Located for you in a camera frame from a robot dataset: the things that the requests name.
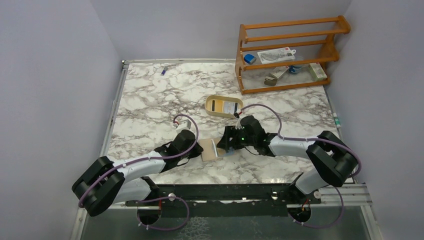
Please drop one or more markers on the white printed package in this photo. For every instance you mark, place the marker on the white printed package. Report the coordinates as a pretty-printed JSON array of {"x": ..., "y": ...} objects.
[{"x": 276, "y": 55}]

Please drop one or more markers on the small purple marker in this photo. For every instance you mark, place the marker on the small purple marker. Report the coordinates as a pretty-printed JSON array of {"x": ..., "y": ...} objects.
[{"x": 165, "y": 69}]

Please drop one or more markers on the wooden shelf rack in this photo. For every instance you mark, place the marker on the wooden shelf rack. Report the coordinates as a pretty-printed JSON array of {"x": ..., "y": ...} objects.
[{"x": 313, "y": 39}]

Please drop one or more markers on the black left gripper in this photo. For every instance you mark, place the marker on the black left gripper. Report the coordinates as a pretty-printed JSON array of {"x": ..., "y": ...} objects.
[{"x": 194, "y": 149}]

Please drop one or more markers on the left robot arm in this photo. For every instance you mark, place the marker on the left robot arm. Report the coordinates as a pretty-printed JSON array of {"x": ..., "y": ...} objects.
[{"x": 107, "y": 182}]

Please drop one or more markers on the blue tape roll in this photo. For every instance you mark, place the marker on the blue tape roll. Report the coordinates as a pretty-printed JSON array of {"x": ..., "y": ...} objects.
[{"x": 295, "y": 69}]

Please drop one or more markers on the beige card holder wallet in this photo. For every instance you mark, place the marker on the beige card holder wallet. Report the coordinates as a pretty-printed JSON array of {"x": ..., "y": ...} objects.
[{"x": 211, "y": 152}]

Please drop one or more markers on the card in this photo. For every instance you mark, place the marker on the card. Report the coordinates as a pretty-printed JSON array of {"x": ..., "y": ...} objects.
[{"x": 230, "y": 107}]

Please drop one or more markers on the green white pen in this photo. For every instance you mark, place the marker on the green white pen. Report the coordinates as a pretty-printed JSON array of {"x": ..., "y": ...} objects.
[{"x": 336, "y": 120}]

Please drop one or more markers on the beige oval tray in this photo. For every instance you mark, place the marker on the beige oval tray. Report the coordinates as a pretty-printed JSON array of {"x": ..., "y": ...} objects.
[{"x": 213, "y": 105}]

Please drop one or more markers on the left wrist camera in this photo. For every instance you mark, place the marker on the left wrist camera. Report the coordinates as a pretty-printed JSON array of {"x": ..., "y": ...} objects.
[{"x": 182, "y": 125}]

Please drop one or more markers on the green white small box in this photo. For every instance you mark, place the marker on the green white small box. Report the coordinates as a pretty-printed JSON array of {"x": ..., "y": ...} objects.
[{"x": 317, "y": 72}]

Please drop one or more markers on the grey metal clip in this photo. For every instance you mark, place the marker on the grey metal clip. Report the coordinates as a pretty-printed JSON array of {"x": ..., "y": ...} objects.
[{"x": 277, "y": 73}]

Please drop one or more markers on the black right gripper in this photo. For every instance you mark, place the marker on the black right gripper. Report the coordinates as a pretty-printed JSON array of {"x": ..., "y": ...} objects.
[{"x": 224, "y": 139}]

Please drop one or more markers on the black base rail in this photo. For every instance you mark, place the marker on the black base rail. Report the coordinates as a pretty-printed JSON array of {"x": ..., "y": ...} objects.
[{"x": 223, "y": 200}]

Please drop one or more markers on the blue stamp block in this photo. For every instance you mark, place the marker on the blue stamp block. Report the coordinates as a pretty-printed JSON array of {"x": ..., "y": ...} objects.
[{"x": 249, "y": 59}]

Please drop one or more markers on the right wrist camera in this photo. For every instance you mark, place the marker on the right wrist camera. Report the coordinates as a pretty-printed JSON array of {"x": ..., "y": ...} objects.
[{"x": 238, "y": 125}]

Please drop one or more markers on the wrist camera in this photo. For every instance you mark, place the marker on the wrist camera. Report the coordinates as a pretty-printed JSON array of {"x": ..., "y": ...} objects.
[
  {"x": 182, "y": 125},
  {"x": 238, "y": 125}
]

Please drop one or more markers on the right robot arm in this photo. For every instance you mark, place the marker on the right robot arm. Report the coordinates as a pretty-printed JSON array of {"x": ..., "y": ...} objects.
[{"x": 333, "y": 161}]

